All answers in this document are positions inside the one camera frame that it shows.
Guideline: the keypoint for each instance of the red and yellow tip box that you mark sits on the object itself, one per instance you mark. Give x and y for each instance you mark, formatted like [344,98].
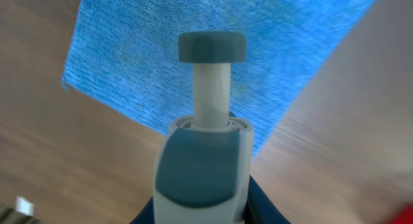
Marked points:
[403,216]

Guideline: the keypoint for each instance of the blue cloth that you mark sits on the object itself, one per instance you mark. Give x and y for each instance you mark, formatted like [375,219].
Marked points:
[129,56]

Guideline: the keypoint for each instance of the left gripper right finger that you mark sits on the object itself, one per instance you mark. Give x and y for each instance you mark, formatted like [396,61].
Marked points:
[263,206]

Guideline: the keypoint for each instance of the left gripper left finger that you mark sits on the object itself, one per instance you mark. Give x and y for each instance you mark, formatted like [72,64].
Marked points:
[144,216]

